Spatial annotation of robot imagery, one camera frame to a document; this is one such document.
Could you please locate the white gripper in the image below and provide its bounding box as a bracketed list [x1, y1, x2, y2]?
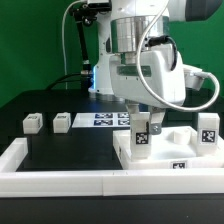
[108, 49, 204, 136]

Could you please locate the white square table top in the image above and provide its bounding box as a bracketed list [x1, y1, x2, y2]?
[113, 126, 224, 170]

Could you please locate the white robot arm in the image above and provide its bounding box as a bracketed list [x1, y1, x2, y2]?
[87, 0, 223, 135]

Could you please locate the white sheet with tags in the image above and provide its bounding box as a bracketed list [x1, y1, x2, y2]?
[72, 112, 130, 128]

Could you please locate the white U-shaped obstacle fence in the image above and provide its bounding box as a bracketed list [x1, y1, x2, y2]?
[0, 138, 224, 197]

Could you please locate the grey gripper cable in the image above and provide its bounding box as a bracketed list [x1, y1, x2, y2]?
[135, 0, 221, 113]

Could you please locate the black cable bundle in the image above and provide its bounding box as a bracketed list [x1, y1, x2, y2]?
[45, 71, 92, 92]

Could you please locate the white cable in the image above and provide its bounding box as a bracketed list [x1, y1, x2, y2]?
[61, 0, 88, 90]

